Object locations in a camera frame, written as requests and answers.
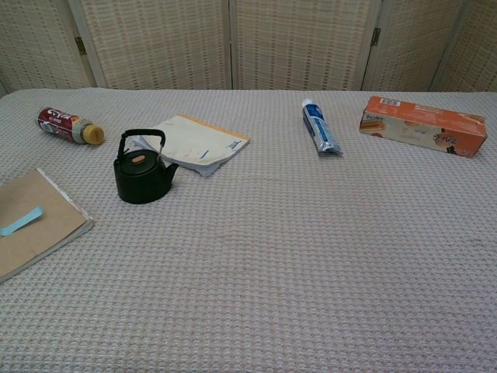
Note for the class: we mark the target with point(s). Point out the woven folding screen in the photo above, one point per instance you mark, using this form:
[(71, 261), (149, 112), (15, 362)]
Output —
[(163, 42)]

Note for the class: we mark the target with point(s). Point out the brown spiral notebook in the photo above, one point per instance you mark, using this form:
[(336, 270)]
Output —
[(42, 241)]

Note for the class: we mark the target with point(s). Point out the red coffee bottle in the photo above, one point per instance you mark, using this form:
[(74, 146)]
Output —
[(62, 122)]

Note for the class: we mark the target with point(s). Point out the brass screen hinge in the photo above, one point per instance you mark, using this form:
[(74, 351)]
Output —
[(375, 37), (80, 46)]

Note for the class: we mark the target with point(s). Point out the white writing pad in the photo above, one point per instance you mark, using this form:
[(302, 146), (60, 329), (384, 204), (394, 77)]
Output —
[(198, 141)]

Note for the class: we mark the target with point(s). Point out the light blue flat strip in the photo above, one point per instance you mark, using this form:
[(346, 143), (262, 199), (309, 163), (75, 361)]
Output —
[(23, 220)]

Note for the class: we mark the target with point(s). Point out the orange biscuit box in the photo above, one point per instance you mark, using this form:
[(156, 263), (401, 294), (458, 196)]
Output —
[(423, 126)]

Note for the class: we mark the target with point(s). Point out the black teapot lid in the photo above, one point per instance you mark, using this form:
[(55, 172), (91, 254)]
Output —
[(140, 159)]

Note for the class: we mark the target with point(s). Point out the blue white toothpaste tube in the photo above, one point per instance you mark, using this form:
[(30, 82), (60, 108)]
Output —
[(320, 126)]

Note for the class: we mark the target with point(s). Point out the grey woven tablecloth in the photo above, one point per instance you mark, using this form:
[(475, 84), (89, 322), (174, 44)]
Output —
[(272, 252)]

